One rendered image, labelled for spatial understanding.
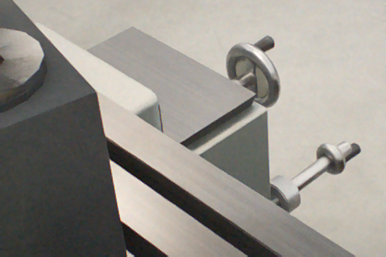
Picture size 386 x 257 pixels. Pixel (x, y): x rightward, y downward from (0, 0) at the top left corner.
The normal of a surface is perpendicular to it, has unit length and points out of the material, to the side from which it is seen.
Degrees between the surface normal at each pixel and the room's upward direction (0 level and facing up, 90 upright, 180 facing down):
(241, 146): 90
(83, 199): 90
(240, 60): 90
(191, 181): 0
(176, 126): 0
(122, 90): 0
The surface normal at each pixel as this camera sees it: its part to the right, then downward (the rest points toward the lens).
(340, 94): -0.04, -0.77
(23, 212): 0.55, 0.51
